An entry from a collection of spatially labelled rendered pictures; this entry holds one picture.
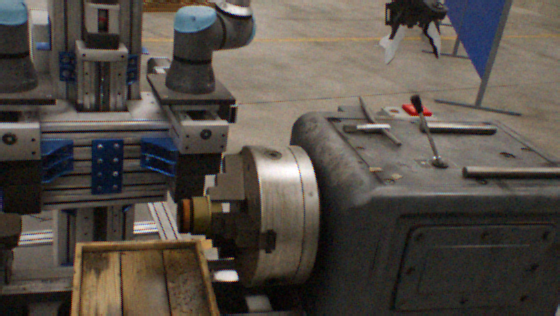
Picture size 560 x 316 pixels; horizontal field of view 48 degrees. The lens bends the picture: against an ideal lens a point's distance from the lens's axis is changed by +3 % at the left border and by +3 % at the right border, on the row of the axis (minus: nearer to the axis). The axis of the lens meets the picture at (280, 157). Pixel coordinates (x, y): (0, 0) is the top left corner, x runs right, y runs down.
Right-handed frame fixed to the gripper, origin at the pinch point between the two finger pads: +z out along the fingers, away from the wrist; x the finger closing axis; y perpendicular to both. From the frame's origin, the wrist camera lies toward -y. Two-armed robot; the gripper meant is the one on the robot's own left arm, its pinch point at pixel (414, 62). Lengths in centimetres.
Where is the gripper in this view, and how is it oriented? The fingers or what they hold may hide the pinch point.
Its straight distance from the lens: 151.5
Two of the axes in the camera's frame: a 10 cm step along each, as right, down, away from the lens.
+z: 0.4, 9.6, 2.6
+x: -9.0, 1.5, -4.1
